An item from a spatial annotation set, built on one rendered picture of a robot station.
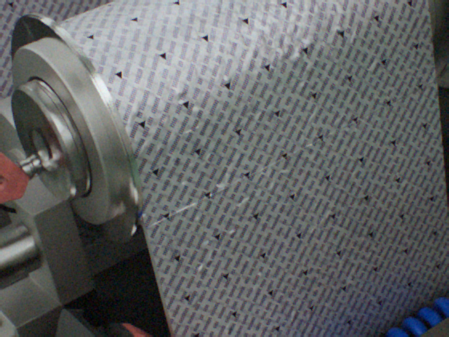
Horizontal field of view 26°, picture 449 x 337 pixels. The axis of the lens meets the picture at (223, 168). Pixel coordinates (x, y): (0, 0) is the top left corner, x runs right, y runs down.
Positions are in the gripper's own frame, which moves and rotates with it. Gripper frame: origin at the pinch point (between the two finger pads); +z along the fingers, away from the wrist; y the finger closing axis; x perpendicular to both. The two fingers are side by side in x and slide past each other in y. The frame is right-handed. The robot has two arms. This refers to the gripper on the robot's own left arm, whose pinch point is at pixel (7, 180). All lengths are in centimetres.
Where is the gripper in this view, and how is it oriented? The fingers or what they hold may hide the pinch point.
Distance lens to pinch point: 59.9
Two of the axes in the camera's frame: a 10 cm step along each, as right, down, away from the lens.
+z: 6.9, 2.1, 6.9
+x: 3.7, -9.3, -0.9
